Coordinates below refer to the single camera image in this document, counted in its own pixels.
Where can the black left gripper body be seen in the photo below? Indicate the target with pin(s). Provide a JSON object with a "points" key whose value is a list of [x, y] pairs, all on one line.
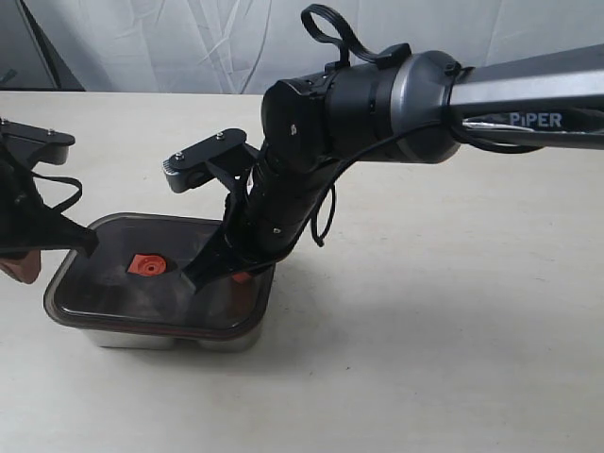
{"points": [[26, 223]]}

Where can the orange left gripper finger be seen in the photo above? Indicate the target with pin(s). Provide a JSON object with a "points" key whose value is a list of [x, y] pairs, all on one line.
{"points": [[64, 234], [23, 267]]}

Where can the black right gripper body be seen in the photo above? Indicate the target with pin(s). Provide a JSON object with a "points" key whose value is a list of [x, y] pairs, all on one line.
{"points": [[267, 223]]}

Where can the smoked transparent plastic lid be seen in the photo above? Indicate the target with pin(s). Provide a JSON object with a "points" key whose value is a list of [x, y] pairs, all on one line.
{"points": [[132, 283]]}

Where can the stainless steel lunch box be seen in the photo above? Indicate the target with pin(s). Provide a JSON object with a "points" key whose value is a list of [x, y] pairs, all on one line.
{"points": [[121, 340]]}

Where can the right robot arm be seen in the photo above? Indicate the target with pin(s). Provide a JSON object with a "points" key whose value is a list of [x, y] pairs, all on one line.
{"points": [[421, 110]]}

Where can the white backdrop curtain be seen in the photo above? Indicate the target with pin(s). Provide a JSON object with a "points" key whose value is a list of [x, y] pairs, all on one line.
{"points": [[237, 47]]}

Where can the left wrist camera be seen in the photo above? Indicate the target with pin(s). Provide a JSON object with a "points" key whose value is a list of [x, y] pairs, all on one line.
{"points": [[31, 145]]}

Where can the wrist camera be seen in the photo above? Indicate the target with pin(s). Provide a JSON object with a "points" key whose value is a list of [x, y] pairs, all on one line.
{"points": [[31, 145], [225, 156]]}

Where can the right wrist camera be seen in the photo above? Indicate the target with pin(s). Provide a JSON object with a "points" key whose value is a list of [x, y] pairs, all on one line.
{"points": [[225, 156]]}

